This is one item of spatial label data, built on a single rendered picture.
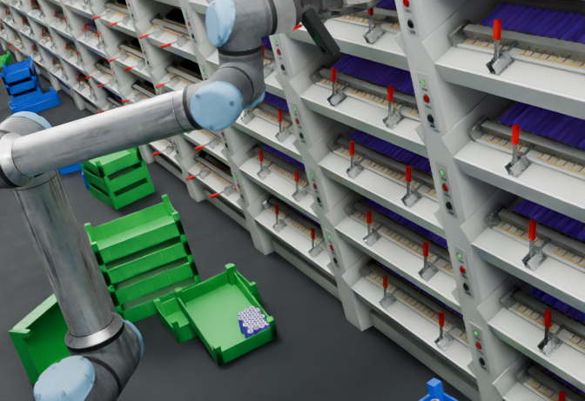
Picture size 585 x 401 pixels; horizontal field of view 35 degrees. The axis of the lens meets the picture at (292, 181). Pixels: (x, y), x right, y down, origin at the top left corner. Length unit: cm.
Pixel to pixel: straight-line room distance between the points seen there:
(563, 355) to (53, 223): 116
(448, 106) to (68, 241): 95
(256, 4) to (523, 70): 55
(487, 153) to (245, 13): 54
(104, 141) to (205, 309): 121
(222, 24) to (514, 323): 87
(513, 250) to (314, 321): 113
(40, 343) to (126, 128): 141
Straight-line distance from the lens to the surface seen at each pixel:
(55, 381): 230
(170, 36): 354
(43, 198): 221
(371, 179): 235
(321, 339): 282
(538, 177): 173
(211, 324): 297
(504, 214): 197
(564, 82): 158
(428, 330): 245
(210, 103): 177
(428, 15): 181
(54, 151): 197
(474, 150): 188
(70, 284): 230
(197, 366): 289
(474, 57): 177
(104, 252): 313
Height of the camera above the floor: 151
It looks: 23 degrees down
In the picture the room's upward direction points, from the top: 16 degrees counter-clockwise
